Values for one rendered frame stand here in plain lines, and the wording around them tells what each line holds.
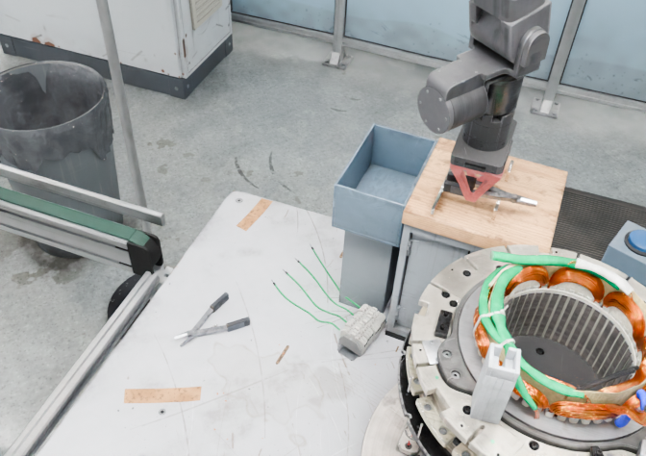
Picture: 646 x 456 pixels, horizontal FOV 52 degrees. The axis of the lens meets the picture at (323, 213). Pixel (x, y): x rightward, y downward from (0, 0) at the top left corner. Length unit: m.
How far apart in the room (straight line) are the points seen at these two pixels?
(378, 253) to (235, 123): 1.92
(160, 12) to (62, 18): 0.52
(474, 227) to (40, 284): 1.71
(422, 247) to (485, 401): 0.36
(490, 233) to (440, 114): 0.22
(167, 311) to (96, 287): 1.14
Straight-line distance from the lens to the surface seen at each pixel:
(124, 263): 1.39
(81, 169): 2.16
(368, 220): 0.98
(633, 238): 1.03
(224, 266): 1.24
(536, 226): 0.96
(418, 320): 0.77
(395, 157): 1.11
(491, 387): 0.66
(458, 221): 0.93
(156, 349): 1.14
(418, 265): 1.01
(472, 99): 0.78
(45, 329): 2.25
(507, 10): 0.74
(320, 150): 2.76
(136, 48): 3.06
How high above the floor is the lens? 1.69
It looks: 43 degrees down
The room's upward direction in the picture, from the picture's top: 3 degrees clockwise
